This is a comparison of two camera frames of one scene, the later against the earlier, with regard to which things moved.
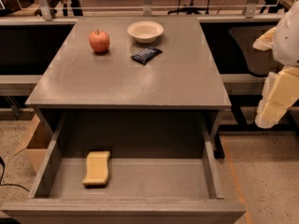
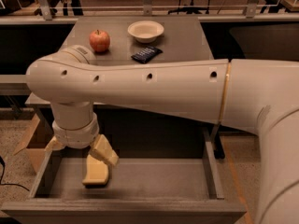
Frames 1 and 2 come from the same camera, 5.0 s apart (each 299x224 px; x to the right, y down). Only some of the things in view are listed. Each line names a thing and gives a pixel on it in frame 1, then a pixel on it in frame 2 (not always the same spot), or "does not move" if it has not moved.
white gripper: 287,41 to 76,136
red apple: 99,41 does not move
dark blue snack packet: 147,55 does not move
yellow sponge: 97,168 does not move
